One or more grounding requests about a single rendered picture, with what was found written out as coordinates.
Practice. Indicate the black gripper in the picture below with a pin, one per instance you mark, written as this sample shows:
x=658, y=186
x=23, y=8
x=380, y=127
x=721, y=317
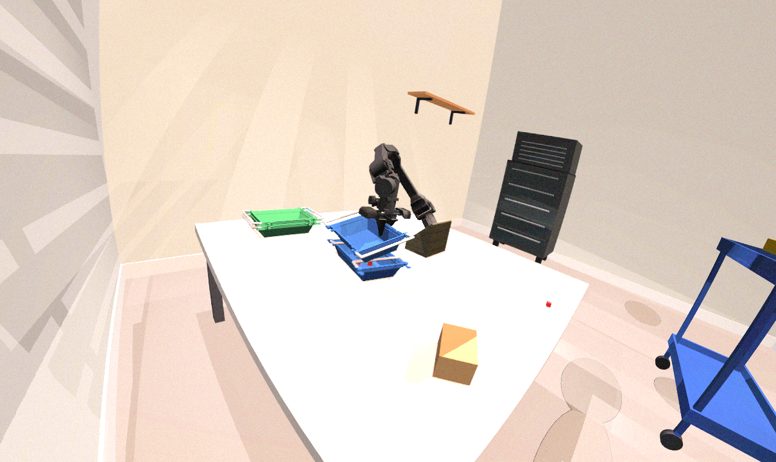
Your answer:
x=386, y=213

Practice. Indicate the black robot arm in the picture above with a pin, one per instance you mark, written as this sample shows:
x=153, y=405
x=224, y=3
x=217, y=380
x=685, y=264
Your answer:
x=387, y=173

